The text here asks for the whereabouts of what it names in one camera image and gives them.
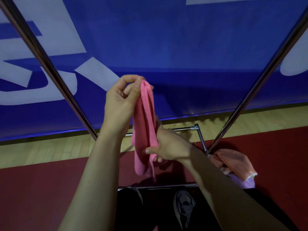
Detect person's left hand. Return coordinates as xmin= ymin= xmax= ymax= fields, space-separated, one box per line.
xmin=102 ymin=74 xmax=146 ymax=138

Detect person's right hand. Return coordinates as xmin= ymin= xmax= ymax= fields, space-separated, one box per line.
xmin=145 ymin=116 xmax=193 ymax=164

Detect pink towel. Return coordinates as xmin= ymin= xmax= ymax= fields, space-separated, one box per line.
xmin=131 ymin=80 xmax=161 ymax=178

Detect orange patterned towel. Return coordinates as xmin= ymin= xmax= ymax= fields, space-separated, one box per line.
xmin=208 ymin=148 xmax=258 ymax=182

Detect metal drying rack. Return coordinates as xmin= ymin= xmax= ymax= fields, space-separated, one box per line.
xmin=0 ymin=0 xmax=308 ymax=192

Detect purple towel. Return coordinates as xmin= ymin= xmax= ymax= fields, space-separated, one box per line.
xmin=226 ymin=173 xmax=256 ymax=189

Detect person's left forearm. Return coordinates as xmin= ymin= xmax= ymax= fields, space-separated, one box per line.
xmin=57 ymin=127 xmax=131 ymax=231

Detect person's right forearm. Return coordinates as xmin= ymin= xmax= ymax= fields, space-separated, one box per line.
xmin=180 ymin=146 xmax=292 ymax=231

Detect person's left grey shoe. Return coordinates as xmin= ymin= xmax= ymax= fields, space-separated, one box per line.
xmin=127 ymin=186 xmax=144 ymax=205

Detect person's grey shoe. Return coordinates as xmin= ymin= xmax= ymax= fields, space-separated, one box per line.
xmin=173 ymin=190 xmax=196 ymax=230
xmin=127 ymin=186 xmax=144 ymax=205

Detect person's right grey shoe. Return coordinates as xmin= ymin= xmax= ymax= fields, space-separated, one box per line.
xmin=173 ymin=190 xmax=196 ymax=230

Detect person's black trousers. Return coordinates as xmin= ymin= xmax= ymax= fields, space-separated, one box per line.
xmin=115 ymin=185 xmax=299 ymax=231

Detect blue banner with white print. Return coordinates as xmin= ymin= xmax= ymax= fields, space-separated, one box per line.
xmin=0 ymin=0 xmax=308 ymax=142

